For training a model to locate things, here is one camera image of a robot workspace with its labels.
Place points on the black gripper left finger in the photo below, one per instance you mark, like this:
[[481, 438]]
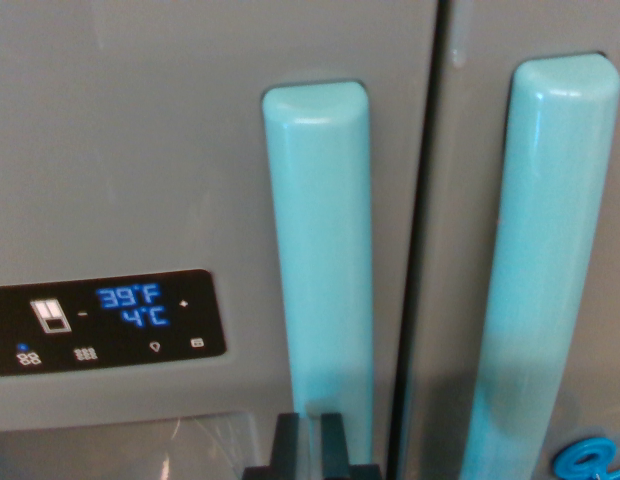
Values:
[[286, 445]]

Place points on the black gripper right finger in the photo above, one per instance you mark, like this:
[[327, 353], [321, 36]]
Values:
[[335, 445]]

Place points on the grey-blue fridge door with display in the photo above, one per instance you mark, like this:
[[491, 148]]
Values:
[[140, 150]]

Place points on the grey fridge door with logo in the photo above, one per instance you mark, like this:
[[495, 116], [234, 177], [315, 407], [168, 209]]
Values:
[[610, 300]]

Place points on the black display panel sticker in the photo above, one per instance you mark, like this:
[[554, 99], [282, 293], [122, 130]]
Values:
[[115, 345]]

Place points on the blue plastic clip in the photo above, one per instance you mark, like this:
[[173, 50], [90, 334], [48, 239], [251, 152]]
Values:
[[590, 460]]

